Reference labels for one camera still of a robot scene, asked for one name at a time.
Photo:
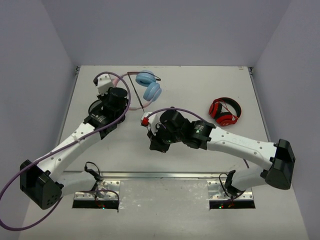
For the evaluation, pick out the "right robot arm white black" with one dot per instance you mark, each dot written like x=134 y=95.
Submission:
x=274 y=161

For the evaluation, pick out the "metal rail front table edge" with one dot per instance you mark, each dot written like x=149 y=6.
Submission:
x=157 y=174

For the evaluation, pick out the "red black headphones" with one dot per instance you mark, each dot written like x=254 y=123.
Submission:
x=225 y=111

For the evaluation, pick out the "white black headphones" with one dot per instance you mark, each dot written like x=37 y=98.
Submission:
x=95 y=110

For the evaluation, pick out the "metal mounting bracket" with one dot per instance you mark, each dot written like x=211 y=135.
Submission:
x=216 y=192
x=106 y=190

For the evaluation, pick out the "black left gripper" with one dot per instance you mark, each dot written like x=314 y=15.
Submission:
x=100 y=95

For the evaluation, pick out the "pink blue cat-ear headphones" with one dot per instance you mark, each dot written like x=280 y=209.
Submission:
x=149 y=80

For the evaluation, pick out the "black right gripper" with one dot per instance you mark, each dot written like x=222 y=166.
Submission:
x=155 y=143

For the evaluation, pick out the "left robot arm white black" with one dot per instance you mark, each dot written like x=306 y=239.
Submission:
x=44 y=183

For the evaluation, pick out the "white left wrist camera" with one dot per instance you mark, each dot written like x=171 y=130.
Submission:
x=103 y=83

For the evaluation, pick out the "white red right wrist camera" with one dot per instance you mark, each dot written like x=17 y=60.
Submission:
x=149 y=119

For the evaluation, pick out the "right metal mounting bracket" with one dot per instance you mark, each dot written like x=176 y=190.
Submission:
x=216 y=192

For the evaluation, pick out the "left metal mounting bracket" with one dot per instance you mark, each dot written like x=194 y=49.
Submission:
x=106 y=190

